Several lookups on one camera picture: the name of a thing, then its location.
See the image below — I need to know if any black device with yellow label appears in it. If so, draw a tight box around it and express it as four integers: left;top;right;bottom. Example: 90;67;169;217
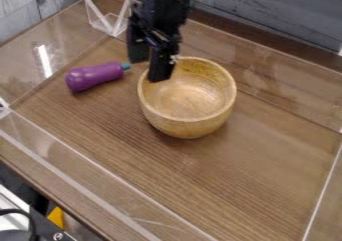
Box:
30;206;106;241

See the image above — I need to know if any light wooden bowl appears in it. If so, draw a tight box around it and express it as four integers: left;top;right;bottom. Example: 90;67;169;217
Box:
138;57;238;139

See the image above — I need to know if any purple toy eggplant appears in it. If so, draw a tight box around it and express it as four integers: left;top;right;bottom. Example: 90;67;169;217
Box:
66;62;131;92

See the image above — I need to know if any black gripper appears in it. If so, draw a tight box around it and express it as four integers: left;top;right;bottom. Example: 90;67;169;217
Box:
127;0;193;82

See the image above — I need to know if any black cable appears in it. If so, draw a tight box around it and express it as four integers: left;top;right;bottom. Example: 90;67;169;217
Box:
0;208;39;241

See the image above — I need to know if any clear acrylic corner bracket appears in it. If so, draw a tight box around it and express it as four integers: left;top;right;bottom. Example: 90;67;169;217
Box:
85;0;133;38

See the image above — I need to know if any clear acrylic tray wall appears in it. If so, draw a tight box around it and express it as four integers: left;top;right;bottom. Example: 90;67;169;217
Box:
0;106;217;241

